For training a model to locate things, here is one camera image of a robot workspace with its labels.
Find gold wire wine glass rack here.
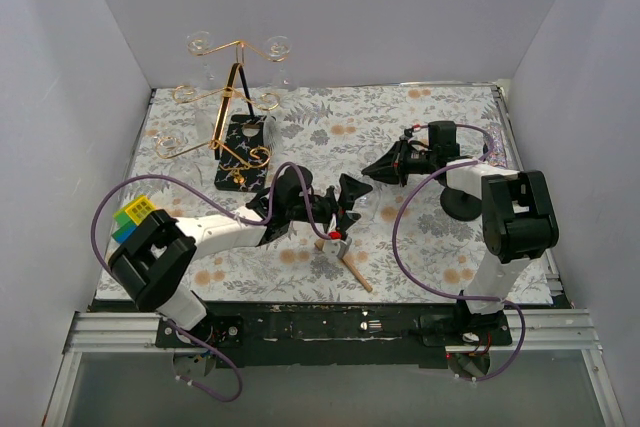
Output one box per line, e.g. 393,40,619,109
172,40,287,178

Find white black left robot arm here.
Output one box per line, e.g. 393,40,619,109
107,162,373,347

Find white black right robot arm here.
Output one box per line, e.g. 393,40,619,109
362,121,559,345

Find black marbled rack base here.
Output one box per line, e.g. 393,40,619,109
214,114,272,193

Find floral patterned table mat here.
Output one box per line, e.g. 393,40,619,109
94,81,555,306

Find wooden toy mallet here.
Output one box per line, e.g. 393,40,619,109
336,251,373,293

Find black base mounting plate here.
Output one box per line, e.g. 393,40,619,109
155,299,516,371

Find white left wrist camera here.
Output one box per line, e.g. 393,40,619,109
316,238,352,260

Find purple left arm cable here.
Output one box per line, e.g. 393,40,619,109
90,162,346,403

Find aluminium frame rail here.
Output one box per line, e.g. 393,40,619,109
444,309,605,354

